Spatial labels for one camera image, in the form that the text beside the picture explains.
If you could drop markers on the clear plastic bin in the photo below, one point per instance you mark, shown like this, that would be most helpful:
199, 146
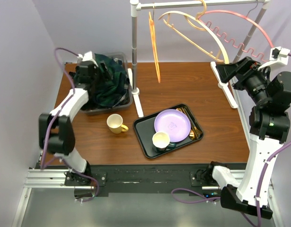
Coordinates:
119, 108

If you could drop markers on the pink hanger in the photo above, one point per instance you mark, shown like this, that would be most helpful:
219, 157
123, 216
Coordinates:
237, 29

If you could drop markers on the white metal clothes rack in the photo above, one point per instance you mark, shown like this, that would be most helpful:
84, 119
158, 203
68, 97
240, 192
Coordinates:
137, 6

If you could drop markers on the green plaid skirt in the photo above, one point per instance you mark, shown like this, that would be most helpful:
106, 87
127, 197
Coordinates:
102, 96

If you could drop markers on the aluminium frame rail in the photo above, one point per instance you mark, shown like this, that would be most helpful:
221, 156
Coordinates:
53, 177

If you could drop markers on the orange plastic hanger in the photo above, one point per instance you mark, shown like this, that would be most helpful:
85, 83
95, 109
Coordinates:
154, 45

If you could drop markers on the gold spoon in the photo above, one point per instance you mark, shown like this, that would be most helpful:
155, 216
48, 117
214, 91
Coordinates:
195, 133

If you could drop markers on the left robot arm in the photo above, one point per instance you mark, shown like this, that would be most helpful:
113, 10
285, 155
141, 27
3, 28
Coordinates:
56, 133

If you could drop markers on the navy white plaid skirt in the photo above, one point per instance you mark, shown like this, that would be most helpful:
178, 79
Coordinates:
120, 79

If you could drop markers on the dark green cup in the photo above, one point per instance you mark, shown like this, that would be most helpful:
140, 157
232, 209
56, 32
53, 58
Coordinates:
167, 148

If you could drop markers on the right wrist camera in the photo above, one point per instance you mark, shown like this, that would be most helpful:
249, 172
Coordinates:
278, 58

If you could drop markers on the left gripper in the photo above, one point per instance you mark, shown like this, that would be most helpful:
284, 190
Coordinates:
106, 72

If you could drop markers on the yellow mug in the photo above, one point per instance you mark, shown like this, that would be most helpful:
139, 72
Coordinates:
115, 124

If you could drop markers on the cream paper cup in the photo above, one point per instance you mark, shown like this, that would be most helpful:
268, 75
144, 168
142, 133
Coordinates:
160, 141

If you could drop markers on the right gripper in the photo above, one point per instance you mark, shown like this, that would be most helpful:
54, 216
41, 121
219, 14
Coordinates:
226, 71

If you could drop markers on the purple plate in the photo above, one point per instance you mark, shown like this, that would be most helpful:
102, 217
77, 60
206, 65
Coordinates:
173, 122

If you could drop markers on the black mounting base plate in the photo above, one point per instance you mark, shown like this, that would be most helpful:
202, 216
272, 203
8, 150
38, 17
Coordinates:
150, 179

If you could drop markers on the black tray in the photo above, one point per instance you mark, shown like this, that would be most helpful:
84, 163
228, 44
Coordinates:
144, 129

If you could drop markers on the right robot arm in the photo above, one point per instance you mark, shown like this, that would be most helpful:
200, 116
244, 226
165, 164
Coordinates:
269, 128

